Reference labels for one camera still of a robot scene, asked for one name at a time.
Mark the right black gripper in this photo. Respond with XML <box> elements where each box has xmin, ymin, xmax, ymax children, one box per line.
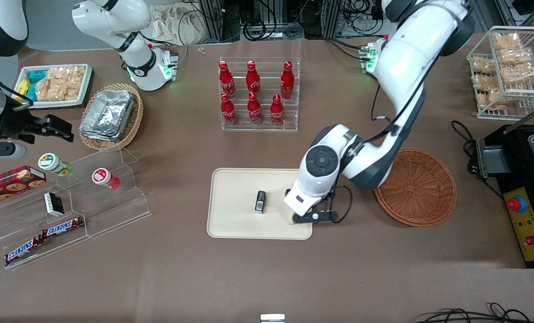
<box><xmin>0</xmin><ymin>102</ymin><xmax>75</xmax><ymax>144</ymax></box>

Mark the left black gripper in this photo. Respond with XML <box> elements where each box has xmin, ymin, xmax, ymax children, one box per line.
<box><xmin>312</xmin><ymin>189</ymin><xmax>337</xmax><ymax>211</ymax></box>

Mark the triangular sandwich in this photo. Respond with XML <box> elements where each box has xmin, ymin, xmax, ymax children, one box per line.
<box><xmin>286</xmin><ymin>202</ymin><xmax>308</xmax><ymax>226</ymax></box>

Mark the white snack tray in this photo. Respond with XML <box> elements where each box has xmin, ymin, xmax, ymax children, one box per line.
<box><xmin>18</xmin><ymin>63</ymin><xmax>93</xmax><ymax>110</ymax></box>

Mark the light wicker basket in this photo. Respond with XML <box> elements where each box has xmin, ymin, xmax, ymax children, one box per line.
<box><xmin>78</xmin><ymin>83</ymin><xmax>144</xmax><ymax>152</ymax></box>

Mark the beige plastic tray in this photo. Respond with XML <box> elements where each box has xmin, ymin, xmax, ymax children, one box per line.
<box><xmin>206</xmin><ymin>167</ymin><xmax>314</xmax><ymax>241</ymax></box>

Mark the brown wicker basket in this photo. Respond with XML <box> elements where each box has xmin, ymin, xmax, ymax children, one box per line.
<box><xmin>373</xmin><ymin>148</ymin><xmax>458</xmax><ymax>228</ymax></box>

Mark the green lid snack cup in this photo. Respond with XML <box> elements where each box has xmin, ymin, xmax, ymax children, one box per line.
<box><xmin>38</xmin><ymin>153</ymin><xmax>73</xmax><ymax>177</ymax></box>

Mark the clear rice cracker bag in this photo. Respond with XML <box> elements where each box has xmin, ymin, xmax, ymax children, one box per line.
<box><xmin>47</xmin><ymin>66</ymin><xmax>86</xmax><ymax>101</ymax></box>
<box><xmin>36</xmin><ymin>76</ymin><xmax>68</xmax><ymax>102</ymax></box>

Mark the silver foil container stack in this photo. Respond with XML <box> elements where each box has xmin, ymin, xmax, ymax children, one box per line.
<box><xmin>79</xmin><ymin>89</ymin><xmax>136</xmax><ymax>142</ymax></box>

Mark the red plaid cookie box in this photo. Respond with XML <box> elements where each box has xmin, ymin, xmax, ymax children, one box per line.
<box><xmin>0</xmin><ymin>165</ymin><xmax>47</xmax><ymax>208</ymax></box>

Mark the red lid snack cup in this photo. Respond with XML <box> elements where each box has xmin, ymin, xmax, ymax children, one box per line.
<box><xmin>92</xmin><ymin>167</ymin><xmax>121</xmax><ymax>190</ymax></box>

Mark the small black white box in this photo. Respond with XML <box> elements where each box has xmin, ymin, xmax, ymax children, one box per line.
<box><xmin>43</xmin><ymin>192</ymin><xmax>65</xmax><ymax>217</ymax></box>

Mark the Snickers chocolate bar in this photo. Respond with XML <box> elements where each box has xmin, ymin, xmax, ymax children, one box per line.
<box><xmin>42</xmin><ymin>217</ymin><xmax>85</xmax><ymax>239</ymax></box>
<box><xmin>4</xmin><ymin>236</ymin><xmax>44</xmax><ymax>266</ymax></box>

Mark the clear acrylic bottle rack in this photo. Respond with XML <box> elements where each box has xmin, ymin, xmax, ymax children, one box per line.
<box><xmin>219</xmin><ymin>57</ymin><xmax>302</xmax><ymax>132</ymax></box>

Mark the clear acrylic stepped shelf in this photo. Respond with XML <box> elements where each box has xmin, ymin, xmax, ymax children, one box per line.
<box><xmin>0</xmin><ymin>177</ymin><xmax>91</xmax><ymax>271</ymax></box>
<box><xmin>54</xmin><ymin>147</ymin><xmax>153</xmax><ymax>239</ymax></box>

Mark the red cola bottle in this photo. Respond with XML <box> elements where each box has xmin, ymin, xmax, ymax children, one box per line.
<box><xmin>280</xmin><ymin>60</ymin><xmax>295</xmax><ymax>100</ymax></box>
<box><xmin>247</xmin><ymin>91</ymin><xmax>263</xmax><ymax>126</ymax></box>
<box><xmin>270</xmin><ymin>93</ymin><xmax>286</xmax><ymax>127</ymax></box>
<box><xmin>218</xmin><ymin>60</ymin><xmax>236</xmax><ymax>100</ymax></box>
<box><xmin>245</xmin><ymin>60</ymin><xmax>262</xmax><ymax>100</ymax></box>
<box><xmin>220</xmin><ymin>92</ymin><xmax>238</xmax><ymax>127</ymax></box>

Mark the beige cloth bag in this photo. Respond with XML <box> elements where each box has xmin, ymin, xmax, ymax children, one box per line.
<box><xmin>149</xmin><ymin>3</ymin><xmax>207</xmax><ymax>46</ymax></box>

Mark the red emergency stop button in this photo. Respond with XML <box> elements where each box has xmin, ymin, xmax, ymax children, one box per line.
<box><xmin>507</xmin><ymin>196</ymin><xmax>527</xmax><ymax>214</ymax></box>

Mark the black appliance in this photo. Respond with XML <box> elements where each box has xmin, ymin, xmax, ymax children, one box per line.
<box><xmin>475</xmin><ymin>123</ymin><xmax>534</xmax><ymax>270</ymax></box>

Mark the clear fried snack bag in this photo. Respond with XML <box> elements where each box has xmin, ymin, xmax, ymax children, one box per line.
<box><xmin>471</xmin><ymin>57</ymin><xmax>497</xmax><ymax>75</ymax></box>
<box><xmin>500</xmin><ymin>62</ymin><xmax>534</xmax><ymax>85</ymax></box>
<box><xmin>477</xmin><ymin>88</ymin><xmax>512</xmax><ymax>111</ymax></box>
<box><xmin>493</xmin><ymin>32</ymin><xmax>522</xmax><ymax>50</ymax></box>
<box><xmin>498</xmin><ymin>47</ymin><xmax>533</xmax><ymax>66</ymax></box>
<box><xmin>472</xmin><ymin>74</ymin><xmax>502</xmax><ymax>92</ymax></box>

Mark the yellow control panel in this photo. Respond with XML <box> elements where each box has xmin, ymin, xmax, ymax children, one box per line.
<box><xmin>503</xmin><ymin>187</ymin><xmax>534</xmax><ymax>262</ymax></box>

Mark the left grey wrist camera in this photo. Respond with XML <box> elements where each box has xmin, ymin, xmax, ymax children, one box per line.
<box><xmin>292</xmin><ymin>209</ymin><xmax>340</xmax><ymax>225</ymax></box>

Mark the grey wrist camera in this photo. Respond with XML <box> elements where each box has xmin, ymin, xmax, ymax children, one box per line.
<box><xmin>0</xmin><ymin>141</ymin><xmax>28</xmax><ymax>160</ymax></box>
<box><xmin>292</xmin><ymin>209</ymin><xmax>340</xmax><ymax>225</ymax></box>

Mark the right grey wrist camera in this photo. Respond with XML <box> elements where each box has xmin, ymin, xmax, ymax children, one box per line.
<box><xmin>0</xmin><ymin>141</ymin><xmax>28</xmax><ymax>160</ymax></box>

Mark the black appliance cable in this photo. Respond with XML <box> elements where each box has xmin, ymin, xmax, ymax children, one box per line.
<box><xmin>451</xmin><ymin>120</ymin><xmax>505</xmax><ymax>201</ymax></box>

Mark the aluminium frame post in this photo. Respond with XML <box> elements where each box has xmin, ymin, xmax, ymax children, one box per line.
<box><xmin>198</xmin><ymin>0</ymin><xmax>241</xmax><ymax>44</ymax></box>
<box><xmin>323</xmin><ymin>0</ymin><xmax>344</xmax><ymax>39</ymax></box>

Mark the coiled black cable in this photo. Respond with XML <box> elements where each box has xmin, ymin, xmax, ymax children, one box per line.
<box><xmin>242</xmin><ymin>17</ymin><xmax>268</xmax><ymax>42</ymax></box>

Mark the black cable bundle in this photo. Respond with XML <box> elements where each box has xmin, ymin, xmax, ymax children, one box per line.
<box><xmin>412</xmin><ymin>302</ymin><xmax>534</xmax><ymax>323</ymax></box>

